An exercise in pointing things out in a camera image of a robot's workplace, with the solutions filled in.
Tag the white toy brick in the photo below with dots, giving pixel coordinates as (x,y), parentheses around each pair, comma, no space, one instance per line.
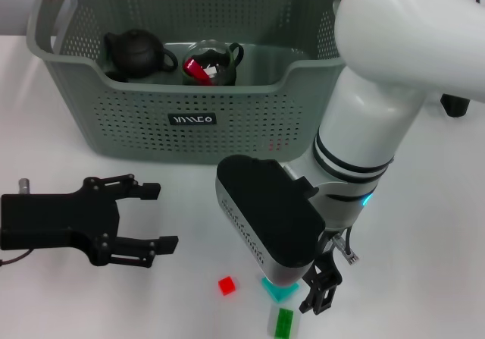
(212,71)

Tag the glass teacup with black sleeve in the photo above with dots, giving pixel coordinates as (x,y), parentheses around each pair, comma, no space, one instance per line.
(227,66)

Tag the green toy brick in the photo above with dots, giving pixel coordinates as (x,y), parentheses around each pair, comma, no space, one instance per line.
(284,324)

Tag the small red toy brick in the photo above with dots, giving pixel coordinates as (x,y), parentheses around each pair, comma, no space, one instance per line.
(227,286)

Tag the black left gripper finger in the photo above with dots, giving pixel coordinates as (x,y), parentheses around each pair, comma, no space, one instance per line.
(140,248)
(132,189)

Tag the grey perforated storage basket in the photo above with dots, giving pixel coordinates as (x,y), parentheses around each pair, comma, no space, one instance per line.
(151,134)

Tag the silver left gripper connector post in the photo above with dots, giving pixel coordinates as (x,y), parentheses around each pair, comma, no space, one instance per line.
(24,186)

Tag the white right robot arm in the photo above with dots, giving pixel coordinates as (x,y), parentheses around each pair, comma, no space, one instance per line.
(398,69)

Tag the right wrist camera housing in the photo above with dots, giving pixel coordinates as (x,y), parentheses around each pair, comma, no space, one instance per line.
(269,221)

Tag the black clay teapot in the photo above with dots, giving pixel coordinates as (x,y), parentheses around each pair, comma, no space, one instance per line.
(136,51)

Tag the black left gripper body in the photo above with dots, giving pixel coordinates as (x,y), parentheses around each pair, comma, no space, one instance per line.
(57,217)

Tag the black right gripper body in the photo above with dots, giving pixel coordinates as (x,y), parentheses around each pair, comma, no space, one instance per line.
(327,259)

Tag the cyan square toy plate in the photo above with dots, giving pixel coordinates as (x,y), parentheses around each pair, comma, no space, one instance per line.
(282,291)

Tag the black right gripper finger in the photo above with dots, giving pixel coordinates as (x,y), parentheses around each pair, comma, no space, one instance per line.
(322,293)

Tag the dark red long toy brick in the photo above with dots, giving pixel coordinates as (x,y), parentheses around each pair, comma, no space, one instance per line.
(195,69)

